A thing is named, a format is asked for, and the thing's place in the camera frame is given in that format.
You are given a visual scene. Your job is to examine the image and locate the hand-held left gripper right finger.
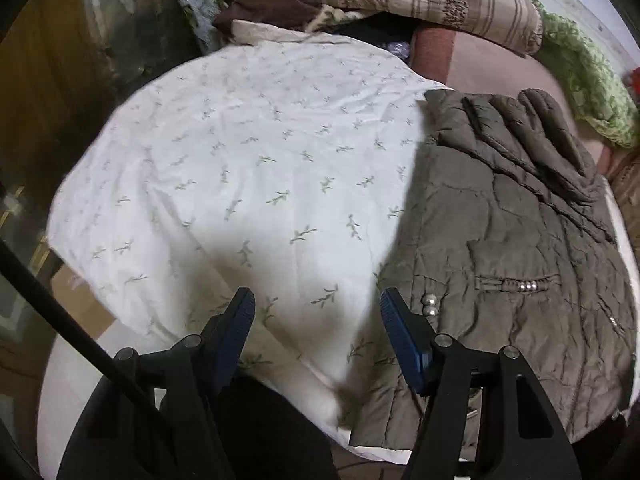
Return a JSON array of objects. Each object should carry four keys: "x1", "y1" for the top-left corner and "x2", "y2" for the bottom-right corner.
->
[{"x1": 380, "y1": 287, "x2": 583, "y2": 480}]

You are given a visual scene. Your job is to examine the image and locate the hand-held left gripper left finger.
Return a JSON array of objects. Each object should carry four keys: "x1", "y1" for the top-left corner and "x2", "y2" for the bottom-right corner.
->
[{"x1": 56, "y1": 287, "x2": 257, "y2": 480}]

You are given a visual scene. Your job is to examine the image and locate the olive hooded puffer jacket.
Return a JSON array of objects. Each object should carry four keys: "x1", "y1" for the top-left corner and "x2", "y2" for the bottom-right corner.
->
[{"x1": 349, "y1": 89, "x2": 638, "y2": 448}]

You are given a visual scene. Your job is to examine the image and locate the cardboard box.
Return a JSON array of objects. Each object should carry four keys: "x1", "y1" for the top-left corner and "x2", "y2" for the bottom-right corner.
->
[{"x1": 47, "y1": 265, "x2": 118, "y2": 341}]

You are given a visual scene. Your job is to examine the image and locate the white leaf print quilt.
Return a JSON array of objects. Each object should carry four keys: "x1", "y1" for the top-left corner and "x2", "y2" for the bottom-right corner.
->
[{"x1": 45, "y1": 20, "x2": 628, "y2": 463}]

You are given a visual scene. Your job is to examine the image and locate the black pole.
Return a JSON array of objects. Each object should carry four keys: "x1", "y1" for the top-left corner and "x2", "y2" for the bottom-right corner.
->
[{"x1": 0, "y1": 240, "x2": 166, "y2": 421}]

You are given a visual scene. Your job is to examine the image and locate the striped beige cushion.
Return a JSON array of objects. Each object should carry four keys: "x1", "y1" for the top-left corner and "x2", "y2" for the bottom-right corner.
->
[{"x1": 607, "y1": 150, "x2": 640, "y2": 231}]

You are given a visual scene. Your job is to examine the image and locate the pink blanket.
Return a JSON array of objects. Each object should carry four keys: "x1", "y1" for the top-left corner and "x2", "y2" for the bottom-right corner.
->
[{"x1": 411, "y1": 27, "x2": 616, "y2": 171}]

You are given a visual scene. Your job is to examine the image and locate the floral print bag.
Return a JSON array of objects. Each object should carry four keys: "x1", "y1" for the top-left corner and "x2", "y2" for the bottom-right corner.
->
[{"x1": 167, "y1": 0, "x2": 226, "y2": 53}]

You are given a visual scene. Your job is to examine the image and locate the glass cabinet door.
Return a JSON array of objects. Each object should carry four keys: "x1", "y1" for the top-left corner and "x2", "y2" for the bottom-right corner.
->
[{"x1": 0, "y1": 0, "x2": 211, "y2": 261}]

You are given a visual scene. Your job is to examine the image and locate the green patterned blanket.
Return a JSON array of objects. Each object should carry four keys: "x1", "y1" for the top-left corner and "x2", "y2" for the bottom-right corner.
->
[{"x1": 525, "y1": 0, "x2": 640, "y2": 148}]

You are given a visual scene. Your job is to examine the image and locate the cream patterned cloth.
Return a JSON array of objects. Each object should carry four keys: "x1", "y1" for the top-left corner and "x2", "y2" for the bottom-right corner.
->
[{"x1": 310, "y1": 4, "x2": 366, "y2": 31}]

